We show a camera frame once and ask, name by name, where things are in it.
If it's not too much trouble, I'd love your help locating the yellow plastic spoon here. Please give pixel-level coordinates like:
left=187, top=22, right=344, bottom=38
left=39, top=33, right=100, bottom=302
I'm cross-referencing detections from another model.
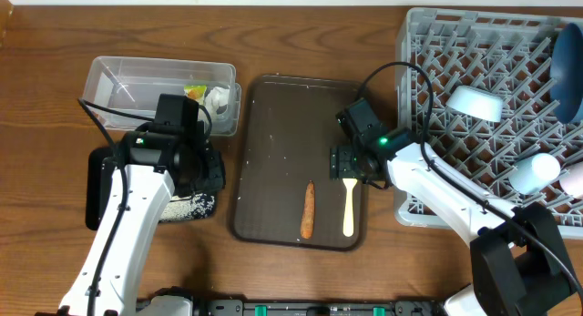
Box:
left=343, top=178, right=358, bottom=237

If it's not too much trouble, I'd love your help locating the orange carrot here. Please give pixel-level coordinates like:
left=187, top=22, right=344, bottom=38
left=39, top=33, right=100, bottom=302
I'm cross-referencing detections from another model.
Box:
left=300, top=181, right=315, bottom=239

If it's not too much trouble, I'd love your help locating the pandan cake wrapper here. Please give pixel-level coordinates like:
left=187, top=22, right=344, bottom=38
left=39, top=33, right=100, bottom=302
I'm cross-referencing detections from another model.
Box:
left=183, top=85, right=208, bottom=104

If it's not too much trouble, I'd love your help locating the light blue rice bowl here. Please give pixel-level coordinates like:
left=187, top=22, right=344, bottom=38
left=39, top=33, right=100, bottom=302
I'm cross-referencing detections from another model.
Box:
left=446, top=86, right=504, bottom=123

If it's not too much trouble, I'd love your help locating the light blue cup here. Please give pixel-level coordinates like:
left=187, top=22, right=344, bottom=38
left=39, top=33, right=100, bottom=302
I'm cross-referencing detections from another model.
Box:
left=508, top=153, right=561, bottom=195

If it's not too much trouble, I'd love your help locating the pink plastic cup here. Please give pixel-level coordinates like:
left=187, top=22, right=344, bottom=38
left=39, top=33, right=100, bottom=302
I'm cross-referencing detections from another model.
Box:
left=559, top=162, right=583, bottom=199

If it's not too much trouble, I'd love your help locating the dark blue plate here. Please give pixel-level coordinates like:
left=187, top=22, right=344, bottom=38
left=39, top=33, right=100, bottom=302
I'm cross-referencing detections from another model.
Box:
left=550, top=23, right=582, bottom=124

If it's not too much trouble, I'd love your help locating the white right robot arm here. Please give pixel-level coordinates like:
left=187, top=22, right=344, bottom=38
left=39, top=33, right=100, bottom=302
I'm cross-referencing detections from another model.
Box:
left=330, top=98, right=582, bottom=316

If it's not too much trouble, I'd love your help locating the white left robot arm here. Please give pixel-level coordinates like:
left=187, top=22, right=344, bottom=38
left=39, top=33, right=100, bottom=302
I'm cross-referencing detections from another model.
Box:
left=56, top=94, right=226, bottom=315

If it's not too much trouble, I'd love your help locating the grey dishwasher rack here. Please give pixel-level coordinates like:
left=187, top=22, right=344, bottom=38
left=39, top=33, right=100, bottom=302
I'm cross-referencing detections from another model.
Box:
left=395, top=7, right=582, bottom=240

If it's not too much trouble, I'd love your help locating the white rice pile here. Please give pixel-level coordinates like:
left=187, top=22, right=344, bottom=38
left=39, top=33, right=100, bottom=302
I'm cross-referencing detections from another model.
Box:
left=159, top=193, right=216, bottom=223

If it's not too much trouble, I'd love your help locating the black tray bin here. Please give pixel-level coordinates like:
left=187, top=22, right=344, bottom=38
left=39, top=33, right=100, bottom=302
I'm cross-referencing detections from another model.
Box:
left=85, top=145, right=218, bottom=231

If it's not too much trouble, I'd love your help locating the brown serving tray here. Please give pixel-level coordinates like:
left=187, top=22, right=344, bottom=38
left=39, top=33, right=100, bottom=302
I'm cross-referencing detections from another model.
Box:
left=230, top=75, right=366, bottom=251

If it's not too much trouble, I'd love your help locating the crumpled white napkin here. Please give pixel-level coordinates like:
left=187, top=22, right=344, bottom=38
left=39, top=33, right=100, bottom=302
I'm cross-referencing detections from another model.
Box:
left=204, top=87, right=230, bottom=120

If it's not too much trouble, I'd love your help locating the clear plastic bin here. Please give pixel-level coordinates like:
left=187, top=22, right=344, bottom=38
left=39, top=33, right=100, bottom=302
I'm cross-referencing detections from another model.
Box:
left=82, top=56, right=241, bottom=137

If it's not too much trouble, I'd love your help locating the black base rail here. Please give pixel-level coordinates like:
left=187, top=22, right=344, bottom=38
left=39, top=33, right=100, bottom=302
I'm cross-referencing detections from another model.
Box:
left=192, top=299, right=445, bottom=316

